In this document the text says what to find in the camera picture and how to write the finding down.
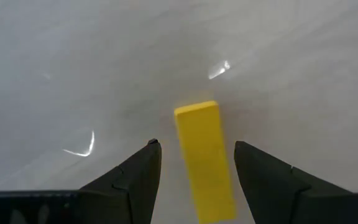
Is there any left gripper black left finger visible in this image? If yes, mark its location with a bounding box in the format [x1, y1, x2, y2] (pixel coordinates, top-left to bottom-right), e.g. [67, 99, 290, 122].
[79, 138, 163, 224]

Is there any long yellow block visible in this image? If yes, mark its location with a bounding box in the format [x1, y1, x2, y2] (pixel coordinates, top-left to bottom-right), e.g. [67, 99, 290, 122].
[173, 100, 237, 224]

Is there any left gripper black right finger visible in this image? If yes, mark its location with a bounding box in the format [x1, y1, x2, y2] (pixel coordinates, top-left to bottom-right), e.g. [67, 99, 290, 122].
[234, 141, 352, 224]

